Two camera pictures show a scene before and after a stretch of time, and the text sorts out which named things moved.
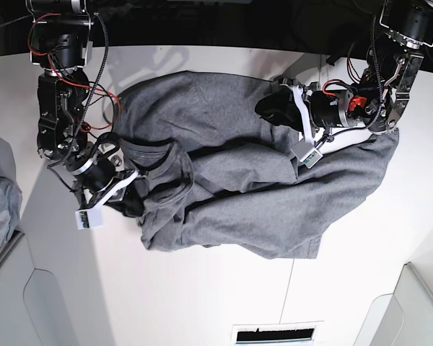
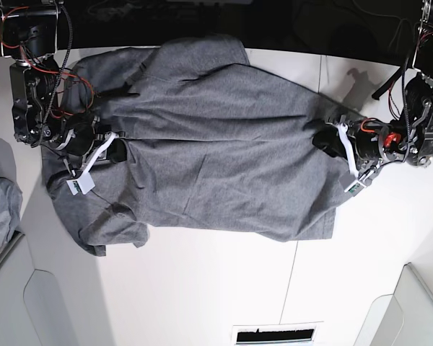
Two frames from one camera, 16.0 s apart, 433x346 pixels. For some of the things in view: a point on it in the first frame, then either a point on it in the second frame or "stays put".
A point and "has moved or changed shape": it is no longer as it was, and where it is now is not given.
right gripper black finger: [279, 107] → [328, 139]
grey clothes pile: [3, 194] stays put
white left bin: [23, 304] stays put
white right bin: [410, 316] stays put
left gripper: [136, 192] → [100, 153]
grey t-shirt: [212, 173] has moved or changed shape
